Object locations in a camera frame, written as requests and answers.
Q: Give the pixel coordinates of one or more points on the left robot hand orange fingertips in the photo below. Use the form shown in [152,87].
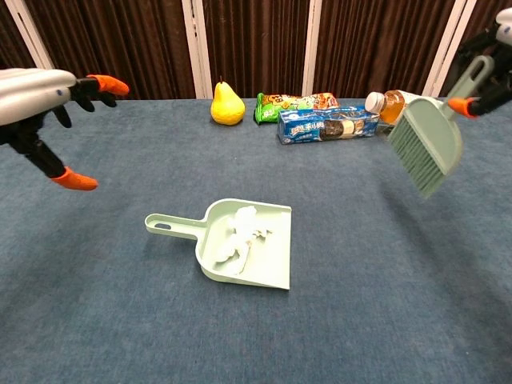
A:
[28,90]

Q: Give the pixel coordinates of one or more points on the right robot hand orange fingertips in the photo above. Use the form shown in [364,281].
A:
[502,80]

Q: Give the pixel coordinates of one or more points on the mint green hand broom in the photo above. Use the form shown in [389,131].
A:
[428,140]

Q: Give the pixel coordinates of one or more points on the white paper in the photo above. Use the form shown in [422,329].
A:
[240,228]

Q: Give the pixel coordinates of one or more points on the mint green plastic dustpan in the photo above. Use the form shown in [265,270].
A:
[276,248]

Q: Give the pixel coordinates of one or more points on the dark brown pleated curtain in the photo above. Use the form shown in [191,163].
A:
[120,48]

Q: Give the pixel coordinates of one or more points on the amber tea bottle white cap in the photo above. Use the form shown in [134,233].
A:
[394,104]

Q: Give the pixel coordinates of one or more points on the blue cookie box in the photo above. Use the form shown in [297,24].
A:
[320,128]

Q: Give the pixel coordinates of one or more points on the yellow pear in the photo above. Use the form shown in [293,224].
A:
[227,106]

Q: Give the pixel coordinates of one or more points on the green snack bag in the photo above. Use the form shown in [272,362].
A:
[272,106]

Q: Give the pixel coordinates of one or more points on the blue felt table mat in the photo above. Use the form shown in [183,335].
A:
[120,320]

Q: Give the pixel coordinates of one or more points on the white screen frame post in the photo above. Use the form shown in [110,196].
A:
[30,36]
[197,48]
[448,48]
[311,48]

